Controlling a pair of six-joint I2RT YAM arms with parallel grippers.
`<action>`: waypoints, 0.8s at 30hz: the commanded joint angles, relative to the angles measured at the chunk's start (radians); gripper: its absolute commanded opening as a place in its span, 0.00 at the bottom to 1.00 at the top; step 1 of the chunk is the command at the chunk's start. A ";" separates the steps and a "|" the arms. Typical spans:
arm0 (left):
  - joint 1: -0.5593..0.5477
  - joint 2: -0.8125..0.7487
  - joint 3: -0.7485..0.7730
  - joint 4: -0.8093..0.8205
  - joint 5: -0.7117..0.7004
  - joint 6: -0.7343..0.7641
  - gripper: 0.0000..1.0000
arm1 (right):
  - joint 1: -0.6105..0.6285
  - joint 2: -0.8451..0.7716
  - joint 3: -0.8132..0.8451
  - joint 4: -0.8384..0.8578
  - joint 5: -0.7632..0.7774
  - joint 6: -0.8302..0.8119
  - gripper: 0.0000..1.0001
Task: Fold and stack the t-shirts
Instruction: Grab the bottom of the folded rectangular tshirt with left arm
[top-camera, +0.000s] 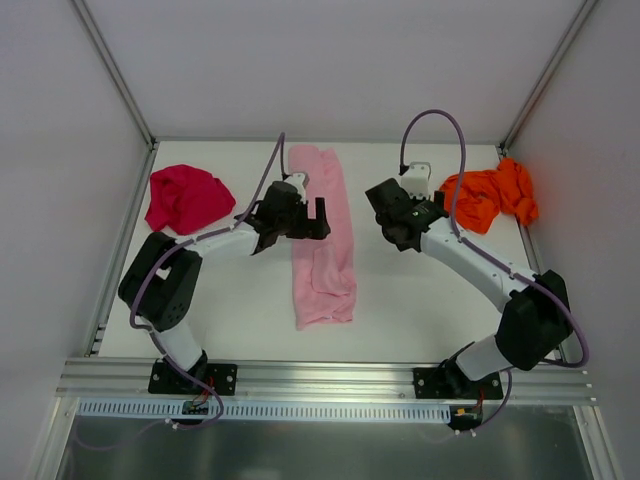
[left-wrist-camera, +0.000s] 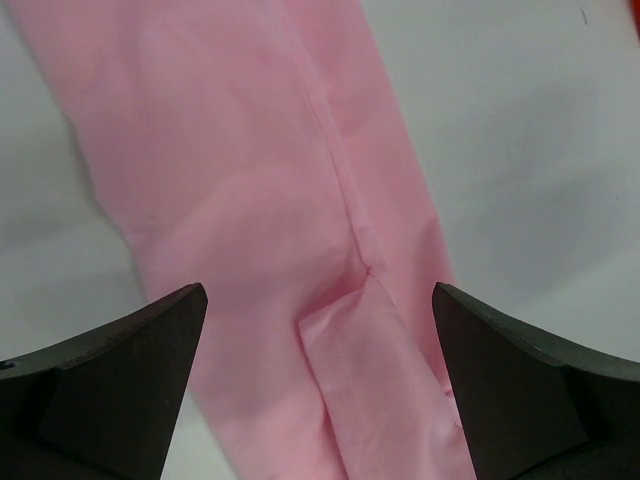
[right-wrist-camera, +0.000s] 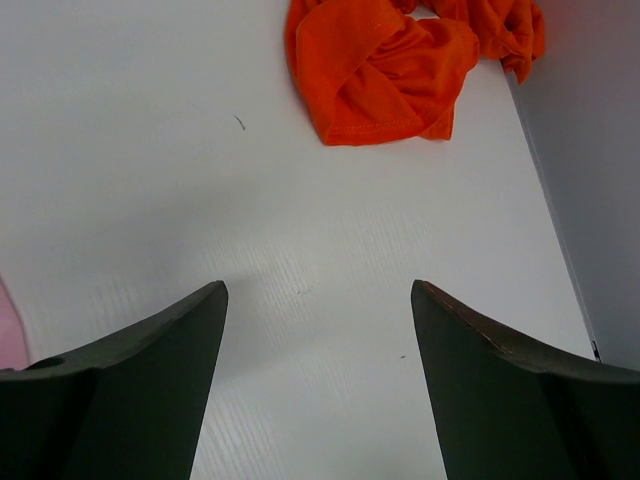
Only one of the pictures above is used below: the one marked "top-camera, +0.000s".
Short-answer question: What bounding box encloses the pink t shirt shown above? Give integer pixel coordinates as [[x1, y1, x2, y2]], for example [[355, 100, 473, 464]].
[[288, 145, 357, 330]]

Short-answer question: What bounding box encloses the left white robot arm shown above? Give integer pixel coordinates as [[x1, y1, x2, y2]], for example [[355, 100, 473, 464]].
[[118, 178, 331, 393]]

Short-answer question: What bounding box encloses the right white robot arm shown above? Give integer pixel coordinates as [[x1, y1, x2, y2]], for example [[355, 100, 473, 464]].
[[365, 179, 574, 397]]

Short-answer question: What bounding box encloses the orange t shirt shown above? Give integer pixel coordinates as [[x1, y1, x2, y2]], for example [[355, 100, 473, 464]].
[[455, 157, 539, 235]]

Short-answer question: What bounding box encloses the magenta t shirt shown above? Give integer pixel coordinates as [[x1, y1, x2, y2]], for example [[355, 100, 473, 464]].
[[145, 164, 236, 236]]

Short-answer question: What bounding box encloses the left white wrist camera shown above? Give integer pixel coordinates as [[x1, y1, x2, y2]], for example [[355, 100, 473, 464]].
[[284, 172, 309, 199]]

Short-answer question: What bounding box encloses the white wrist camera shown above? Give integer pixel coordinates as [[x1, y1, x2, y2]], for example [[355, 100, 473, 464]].
[[400, 162, 432, 201], [284, 172, 309, 199]]

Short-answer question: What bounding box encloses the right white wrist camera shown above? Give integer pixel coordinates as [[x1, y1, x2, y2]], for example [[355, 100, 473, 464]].
[[400, 162, 432, 201]]

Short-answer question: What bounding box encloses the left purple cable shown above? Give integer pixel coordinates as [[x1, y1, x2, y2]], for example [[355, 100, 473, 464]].
[[128, 131, 287, 429]]

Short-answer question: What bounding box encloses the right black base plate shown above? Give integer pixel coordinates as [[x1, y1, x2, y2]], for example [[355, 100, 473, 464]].
[[412, 363, 504, 400]]

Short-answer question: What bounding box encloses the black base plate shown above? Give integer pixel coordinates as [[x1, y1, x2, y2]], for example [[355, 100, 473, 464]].
[[147, 358, 238, 396], [412, 363, 504, 400]]

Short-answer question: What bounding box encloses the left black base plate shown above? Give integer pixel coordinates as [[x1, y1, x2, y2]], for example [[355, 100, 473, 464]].
[[147, 358, 238, 396]]

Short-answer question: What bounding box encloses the front aluminium rail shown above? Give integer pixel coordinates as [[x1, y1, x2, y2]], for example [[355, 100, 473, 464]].
[[55, 357, 598, 406]]

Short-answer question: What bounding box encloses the white slotted cable duct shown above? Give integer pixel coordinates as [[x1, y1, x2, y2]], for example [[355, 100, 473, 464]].
[[76, 398, 451, 425]]

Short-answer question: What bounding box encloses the right aluminium frame post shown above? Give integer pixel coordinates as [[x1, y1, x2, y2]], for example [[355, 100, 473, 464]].
[[498, 0, 600, 155]]

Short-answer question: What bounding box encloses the aluminium frame post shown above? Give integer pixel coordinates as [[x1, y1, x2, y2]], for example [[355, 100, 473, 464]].
[[69, 0, 156, 150], [498, 0, 600, 155]]

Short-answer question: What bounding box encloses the left aluminium frame post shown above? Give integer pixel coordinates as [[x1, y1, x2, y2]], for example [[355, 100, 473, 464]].
[[69, 0, 156, 150]]

